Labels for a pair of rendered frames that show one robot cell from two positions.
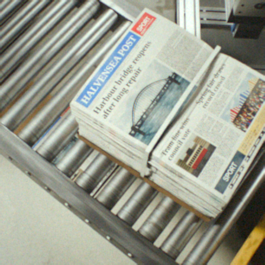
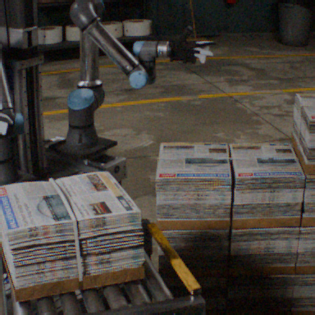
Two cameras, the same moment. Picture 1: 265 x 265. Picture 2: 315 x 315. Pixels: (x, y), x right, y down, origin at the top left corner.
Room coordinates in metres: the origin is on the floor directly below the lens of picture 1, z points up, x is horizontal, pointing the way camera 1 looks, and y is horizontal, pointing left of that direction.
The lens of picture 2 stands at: (-0.81, 0.88, 1.75)
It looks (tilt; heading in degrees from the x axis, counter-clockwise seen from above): 21 degrees down; 311
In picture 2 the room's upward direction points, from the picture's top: straight up
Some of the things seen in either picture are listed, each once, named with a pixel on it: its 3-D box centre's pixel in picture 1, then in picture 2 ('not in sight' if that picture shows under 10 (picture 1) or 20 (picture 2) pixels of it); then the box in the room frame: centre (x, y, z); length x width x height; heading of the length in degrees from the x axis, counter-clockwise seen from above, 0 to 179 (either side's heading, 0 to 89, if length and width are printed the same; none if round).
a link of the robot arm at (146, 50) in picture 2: not in sight; (146, 49); (0.97, -1.06, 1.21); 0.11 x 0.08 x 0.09; 30
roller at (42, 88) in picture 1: (61, 68); not in sight; (0.58, 0.22, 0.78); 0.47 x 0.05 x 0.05; 149
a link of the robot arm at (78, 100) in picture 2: not in sight; (81, 106); (1.13, -0.82, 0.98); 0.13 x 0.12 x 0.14; 120
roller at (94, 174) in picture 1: (136, 123); (40, 281); (0.44, 0.00, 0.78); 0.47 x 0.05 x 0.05; 149
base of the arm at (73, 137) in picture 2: not in sight; (81, 132); (1.13, -0.82, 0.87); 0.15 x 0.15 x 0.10
